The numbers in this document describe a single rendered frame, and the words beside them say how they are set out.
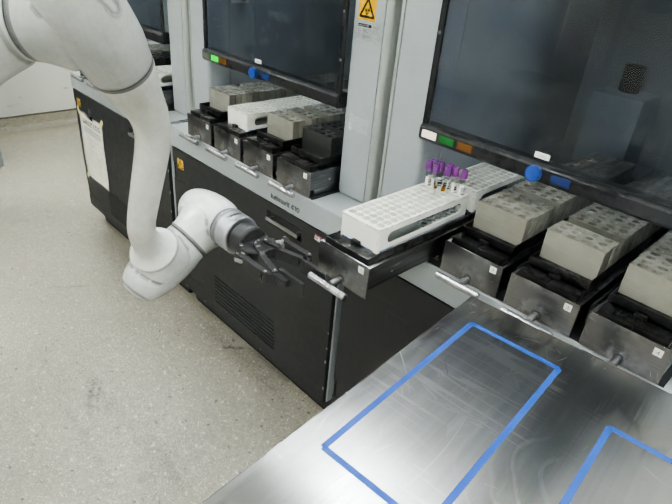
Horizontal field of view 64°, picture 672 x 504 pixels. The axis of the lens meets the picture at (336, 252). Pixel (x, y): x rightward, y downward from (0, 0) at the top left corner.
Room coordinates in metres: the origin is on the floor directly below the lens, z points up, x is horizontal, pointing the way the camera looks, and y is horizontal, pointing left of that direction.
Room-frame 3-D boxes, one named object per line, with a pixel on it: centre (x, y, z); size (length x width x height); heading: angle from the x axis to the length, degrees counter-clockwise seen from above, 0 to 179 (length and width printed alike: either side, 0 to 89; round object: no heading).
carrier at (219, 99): (1.70, 0.40, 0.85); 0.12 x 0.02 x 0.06; 47
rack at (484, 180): (1.25, -0.36, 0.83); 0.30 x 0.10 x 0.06; 136
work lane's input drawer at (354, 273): (1.12, -0.24, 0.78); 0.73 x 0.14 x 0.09; 136
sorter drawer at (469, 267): (1.17, -0.49, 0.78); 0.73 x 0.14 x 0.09; 136
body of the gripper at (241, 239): (0.99, 0.17, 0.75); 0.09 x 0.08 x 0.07; 46
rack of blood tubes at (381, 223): (1.02, -0.14, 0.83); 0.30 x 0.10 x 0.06; 136
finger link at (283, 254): (0.96, 0.11, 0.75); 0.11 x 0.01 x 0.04; 62
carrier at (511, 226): (1.00, -0.33, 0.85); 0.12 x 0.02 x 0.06; 47
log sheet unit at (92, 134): (2.24, 1.11, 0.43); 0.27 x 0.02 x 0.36; 46
